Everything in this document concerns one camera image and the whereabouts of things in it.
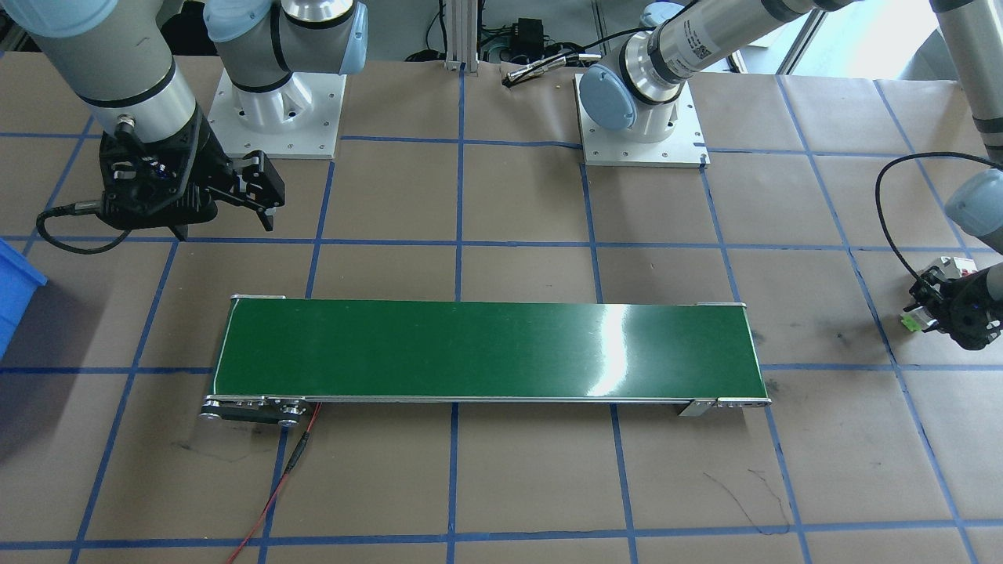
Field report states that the blue plastic storage bin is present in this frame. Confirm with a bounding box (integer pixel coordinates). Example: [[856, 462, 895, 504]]
[[0, 237, 49, 360]]

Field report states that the black power supply box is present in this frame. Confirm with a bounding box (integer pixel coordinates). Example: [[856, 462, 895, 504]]
[[509, 20, 551, 57]]

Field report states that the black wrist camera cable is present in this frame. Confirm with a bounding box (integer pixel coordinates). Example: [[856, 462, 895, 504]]
[[34, 200, 138, 255], [875, 152, 1003, 284]]

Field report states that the thin red wire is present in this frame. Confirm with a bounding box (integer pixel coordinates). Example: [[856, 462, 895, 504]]
[[226, 402, 322, 564]]

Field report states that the green conveyor belt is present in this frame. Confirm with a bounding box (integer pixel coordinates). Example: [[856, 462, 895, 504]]
[[198, 295, 773, 428]]

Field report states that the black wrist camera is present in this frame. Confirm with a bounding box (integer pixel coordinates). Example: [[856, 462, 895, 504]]
[[98, 141, 193, 242]]

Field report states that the grey cable bundle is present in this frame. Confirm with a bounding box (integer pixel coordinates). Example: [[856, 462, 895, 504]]
[[504, 49, 603, 89]]

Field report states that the white square base plate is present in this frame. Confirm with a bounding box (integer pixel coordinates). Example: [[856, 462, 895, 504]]
[[206, 69, 347, 161], [574, 73, 711, 168]]

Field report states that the white circuit breaker red switch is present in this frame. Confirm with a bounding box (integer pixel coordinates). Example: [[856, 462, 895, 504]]
[[932, 256, 980, 280]]

